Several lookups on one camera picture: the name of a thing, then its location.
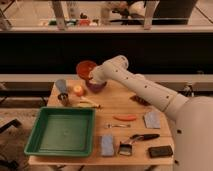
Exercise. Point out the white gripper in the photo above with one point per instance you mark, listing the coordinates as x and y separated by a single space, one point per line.
94 80

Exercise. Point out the red bowl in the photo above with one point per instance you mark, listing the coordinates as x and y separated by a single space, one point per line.
84 68

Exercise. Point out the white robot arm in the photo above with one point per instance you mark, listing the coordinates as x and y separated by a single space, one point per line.
193 116

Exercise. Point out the green plastic tray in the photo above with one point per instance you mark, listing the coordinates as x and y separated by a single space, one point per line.
62 132

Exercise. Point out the purple bowl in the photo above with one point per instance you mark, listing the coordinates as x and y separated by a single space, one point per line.
95 88

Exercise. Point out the orange peach fruit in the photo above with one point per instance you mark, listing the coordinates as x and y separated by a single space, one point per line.
78 90

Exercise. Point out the yellow banana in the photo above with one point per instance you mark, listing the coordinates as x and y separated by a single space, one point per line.
86 103

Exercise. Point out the blue plastic cup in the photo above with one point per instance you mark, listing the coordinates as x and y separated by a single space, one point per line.
61 85

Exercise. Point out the small metal cup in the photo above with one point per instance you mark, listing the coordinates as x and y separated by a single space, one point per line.
63 99

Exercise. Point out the orange carrot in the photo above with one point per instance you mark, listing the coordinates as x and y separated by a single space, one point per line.
125 118

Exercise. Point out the silver fork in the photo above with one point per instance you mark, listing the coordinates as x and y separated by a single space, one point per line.
117 125

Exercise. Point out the wooden table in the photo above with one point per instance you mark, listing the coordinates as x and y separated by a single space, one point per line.
115 101

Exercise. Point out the small metal box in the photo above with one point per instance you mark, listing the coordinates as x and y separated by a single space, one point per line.
125 149

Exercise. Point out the black rectangular case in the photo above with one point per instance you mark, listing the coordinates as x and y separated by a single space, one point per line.
160 151

